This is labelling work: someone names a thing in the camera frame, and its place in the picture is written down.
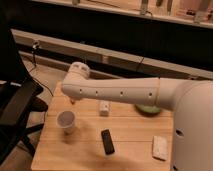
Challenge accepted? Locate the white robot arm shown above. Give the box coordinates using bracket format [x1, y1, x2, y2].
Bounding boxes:
[61, 62, 213, 171]

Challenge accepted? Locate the green bowl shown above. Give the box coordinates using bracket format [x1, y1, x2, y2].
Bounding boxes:
[135, 104, 161, 116]

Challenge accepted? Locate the black remote control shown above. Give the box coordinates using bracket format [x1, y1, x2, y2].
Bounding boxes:
[101, 129, 115, 155]

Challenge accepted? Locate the white sponge block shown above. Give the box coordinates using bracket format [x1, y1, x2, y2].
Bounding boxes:
[152, 136, 168, 161]

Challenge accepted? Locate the black office chair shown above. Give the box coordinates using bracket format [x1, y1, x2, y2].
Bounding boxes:
[0, 18, 48, 165]

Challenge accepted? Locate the black cable on floor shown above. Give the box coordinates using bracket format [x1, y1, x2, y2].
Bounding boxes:
[30, 39, 55, 98]

